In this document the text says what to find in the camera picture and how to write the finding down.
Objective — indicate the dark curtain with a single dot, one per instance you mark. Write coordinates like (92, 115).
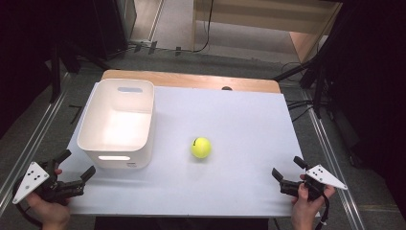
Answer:
(373, 80)
(19, 48)

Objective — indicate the dark round table grommet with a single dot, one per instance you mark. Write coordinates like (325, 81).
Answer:
(226, 88)

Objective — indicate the black cabinet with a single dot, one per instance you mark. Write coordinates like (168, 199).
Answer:
(108, 25)

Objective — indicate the person's dark clothing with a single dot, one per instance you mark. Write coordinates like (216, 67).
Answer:
(178, 225)

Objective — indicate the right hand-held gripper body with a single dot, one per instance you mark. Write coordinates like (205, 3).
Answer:
(325, 177)

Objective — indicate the white table cover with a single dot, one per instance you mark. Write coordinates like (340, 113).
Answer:
(239, 127)

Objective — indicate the wooden table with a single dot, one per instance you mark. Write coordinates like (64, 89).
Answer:
(191, 80)

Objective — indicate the yellow tennis ball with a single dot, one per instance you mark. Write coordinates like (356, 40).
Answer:
(201, 148)

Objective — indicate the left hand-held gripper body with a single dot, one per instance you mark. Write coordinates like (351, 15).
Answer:
(30, 180)

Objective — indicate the black metal stand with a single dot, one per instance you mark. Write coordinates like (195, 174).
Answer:
(56, 73)
(319, 92)

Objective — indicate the person's right hand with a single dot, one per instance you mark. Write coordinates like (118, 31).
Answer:
(304, 211)

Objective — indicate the aluminium floor rail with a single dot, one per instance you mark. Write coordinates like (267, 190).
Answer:
(28, 147)
(332, 163)

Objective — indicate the white plastic bin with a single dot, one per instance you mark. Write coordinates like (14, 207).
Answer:
(140, 158)

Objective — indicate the light wooden furniture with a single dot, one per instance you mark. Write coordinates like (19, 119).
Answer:
(255, 12)

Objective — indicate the person's left hand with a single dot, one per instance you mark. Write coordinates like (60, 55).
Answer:
(52, 214)

